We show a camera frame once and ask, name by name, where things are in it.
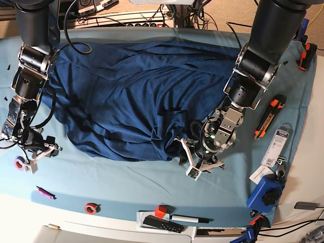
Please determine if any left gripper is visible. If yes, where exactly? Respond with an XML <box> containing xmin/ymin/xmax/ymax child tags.
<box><xmin>174</xmin><ymin>137</ymin><xmax>226</xmax><ymax>172</ymax></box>

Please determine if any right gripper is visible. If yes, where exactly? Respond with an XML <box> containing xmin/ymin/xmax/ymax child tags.
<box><xmin>21</xmin><ymin>131</ymin><xmax>63</xmax><ymax>164</ymax></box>

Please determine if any blue t-shirt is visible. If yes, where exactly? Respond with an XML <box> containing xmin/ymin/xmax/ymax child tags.
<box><xmin>49</xmin><ymin>42</ymin><xmax>238</xmax><ymax>161</ymax></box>

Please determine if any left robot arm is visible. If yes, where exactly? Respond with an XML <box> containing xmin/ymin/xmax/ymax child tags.
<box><xmin>177</xmin><ymin>0</ymin><xmax>322</xmax><ymax>179</ymax></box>

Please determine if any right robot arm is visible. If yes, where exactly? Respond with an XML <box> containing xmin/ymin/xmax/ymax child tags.
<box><xmin>1</xmin><ymin>1</ymin><xmax>62</xmax><ymax>171</ymax></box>

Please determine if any purple tape roll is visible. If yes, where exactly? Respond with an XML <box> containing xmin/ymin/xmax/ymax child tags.
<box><xmin>14</xmin><ymin>156</ymin><xmax>25</xmax><ymax>170</ymax></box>

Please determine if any pink marker pen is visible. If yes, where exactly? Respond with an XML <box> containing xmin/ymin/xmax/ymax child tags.
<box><xmin>35</xmin><ymin>186</ymin><xmax>56</xmax><ymax>200</ymax></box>

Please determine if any red cube block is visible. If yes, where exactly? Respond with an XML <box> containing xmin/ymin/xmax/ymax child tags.
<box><xmin>154</xmin><ymin>205</ymin><xmax>167</xmax><ymax>219</ymax></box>

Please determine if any white black marker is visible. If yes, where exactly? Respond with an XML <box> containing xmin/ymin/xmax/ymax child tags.
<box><xmin>170</xmin><ymin>215</ymin><xmax>210</xmax><ymax>224</ymax></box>

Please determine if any black remote control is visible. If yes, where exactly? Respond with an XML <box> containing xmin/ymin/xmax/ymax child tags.
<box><xmin>143</xmin><ymin>215</ymin><xmax>185</xmax><ymax>233</ymax></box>

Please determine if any red tape roll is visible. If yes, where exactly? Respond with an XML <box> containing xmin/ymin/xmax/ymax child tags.
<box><xmin>84</xmin><ymin>202</ymin><xmax>100</xmax><ymax>215</ymax></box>

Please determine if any light blue table cloth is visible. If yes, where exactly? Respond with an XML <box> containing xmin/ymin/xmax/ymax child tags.
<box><xmin>1</xmin><ymin>41</ymin><xmax>320</xmax><ymax>227</ymax></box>

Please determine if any white paper tag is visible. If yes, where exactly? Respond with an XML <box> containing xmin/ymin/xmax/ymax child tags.
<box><xmin>249</xmin><ymin>165</ymin><xmax>274</xmax><ymax>185</ymax></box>

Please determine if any blue box with knob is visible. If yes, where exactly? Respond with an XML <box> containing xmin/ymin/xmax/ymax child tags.
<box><xmin>247</xmin><ymin>174</ymin><xmax>285</xmax><ymax>213</ymax></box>

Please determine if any blue orange bottom clamp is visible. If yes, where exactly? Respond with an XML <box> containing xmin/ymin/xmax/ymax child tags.
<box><xmin>230</xmin><ymin>215</ymin><xmax>268</xmax><ymax>243</ymax></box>

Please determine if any metal keys carabiner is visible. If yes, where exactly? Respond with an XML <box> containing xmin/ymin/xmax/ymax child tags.
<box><xmin>276</xmin><ymin>156</ymin><xmax>286</xmax><ymax>181</ymax></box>

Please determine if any packaged tool blister card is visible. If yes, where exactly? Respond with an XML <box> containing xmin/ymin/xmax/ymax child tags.
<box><xmin>261</xmin><ymin>123</ymin><xmax>292</xmax><ymax>168</ymax></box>

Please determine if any orange black utility knife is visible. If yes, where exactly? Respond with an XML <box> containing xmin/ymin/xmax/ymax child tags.
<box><xmin>254</xmin><ymin>94</ymin><xmax>287</xmax><ymax>140</ymax></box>

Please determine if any grey adapter box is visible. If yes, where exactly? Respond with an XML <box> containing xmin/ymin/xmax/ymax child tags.
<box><xmin>294</xmin><ymin>201</ymin><xmax>318</xmax><ymax>211</ymax></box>

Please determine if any power strip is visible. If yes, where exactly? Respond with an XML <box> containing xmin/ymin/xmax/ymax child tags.
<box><xmin>67</xmin><ymin>10</ymin><xmax>175</xmax><ymax>29</ymax></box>

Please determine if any orange black clamp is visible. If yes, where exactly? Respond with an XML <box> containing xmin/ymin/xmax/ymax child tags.
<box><xmin>296</xmin><ymin>43</ymin><xmax>317</xmax><ymax>71</ymax></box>

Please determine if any blue black clamp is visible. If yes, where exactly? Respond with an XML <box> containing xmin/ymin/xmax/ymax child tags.
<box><xmin>294</xmin><ymin>18</ymin><xmax>309</xmax><ymax>42</ymax></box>

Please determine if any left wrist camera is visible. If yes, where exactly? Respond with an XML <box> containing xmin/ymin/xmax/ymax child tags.
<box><xmin>185</xmin><ymin>166</ymin><xmax>202</xmax><ymax>181</ymax></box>

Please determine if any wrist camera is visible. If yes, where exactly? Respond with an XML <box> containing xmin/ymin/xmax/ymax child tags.
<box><xmin>24</xmin><ymin>164</ymin><xmax>38</xmax><ymax>174</ymax></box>
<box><xmin>185</xmin><ymin>166</ymin><xmax>202</xmax><ymax>181</ymax></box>

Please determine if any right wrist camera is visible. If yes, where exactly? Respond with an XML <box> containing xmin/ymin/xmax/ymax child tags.
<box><xmin>24</xmin><ymin>164</ymin><xmax>38</xmax><ymax>174</ymax></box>

